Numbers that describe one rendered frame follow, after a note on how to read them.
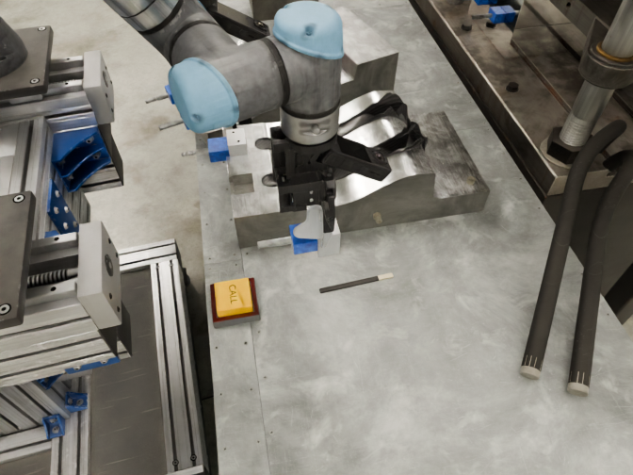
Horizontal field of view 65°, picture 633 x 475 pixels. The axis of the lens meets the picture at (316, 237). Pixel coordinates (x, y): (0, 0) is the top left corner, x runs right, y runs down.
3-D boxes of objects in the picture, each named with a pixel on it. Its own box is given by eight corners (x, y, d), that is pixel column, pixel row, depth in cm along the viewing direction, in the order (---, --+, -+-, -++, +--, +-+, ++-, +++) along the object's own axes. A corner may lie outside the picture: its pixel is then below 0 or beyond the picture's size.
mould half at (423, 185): (239, 249, 97) (230, 201, 86) (228, 159, 113) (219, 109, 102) (482, 211, 103) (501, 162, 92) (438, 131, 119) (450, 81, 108)
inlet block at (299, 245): (261, 267, 81) (257, 247, 77) (257, 243, 84) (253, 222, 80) (339, 253, 83) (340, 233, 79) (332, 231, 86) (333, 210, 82)
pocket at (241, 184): (233, 208, 96) (231, 195, 93) (231, 189, 99) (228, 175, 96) (256, 205, 97) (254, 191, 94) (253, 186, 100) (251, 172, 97)
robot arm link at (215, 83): (164, 98, 59) (248, 72, 63) (201, 153, 53) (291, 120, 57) (147, 36, 53) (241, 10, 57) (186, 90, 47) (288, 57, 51)
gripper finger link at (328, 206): (317, 221, 77) (315, 171, 72) (329, 219, 77) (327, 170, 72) (324, 239, 73) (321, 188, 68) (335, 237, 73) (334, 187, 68)
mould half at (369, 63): (211, 152, 114) (202, 112, 106) (174, 92, 128) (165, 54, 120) (394, 90, 129) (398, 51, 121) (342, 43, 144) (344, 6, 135)
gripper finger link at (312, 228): (293, 250, 79) (289, 202, 73) (330, 244, 80) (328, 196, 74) (297, 262, 77) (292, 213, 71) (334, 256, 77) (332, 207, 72)
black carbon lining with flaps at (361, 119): (264, 197, 96) (259, 160, 88) (253, 143, 106) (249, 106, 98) (436, 172, 100) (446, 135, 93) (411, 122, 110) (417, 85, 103)
